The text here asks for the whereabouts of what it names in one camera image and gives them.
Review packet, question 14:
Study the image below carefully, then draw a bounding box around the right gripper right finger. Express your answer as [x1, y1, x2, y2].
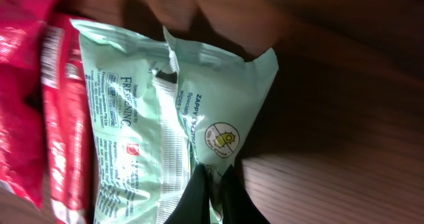
[220, 166, 270, 224]

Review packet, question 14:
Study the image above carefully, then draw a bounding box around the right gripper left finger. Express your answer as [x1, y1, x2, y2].
[165, 164, 210, 224]

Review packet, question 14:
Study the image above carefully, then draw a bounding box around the light teal snack pack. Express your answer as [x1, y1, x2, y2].
[71, 19, 278, 223]

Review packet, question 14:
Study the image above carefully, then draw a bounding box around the thin red stick packet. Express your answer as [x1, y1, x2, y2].
[40, 13, 93, 224]

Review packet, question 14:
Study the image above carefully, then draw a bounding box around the red snack bag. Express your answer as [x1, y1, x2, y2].
[1, 0, 60, 207]

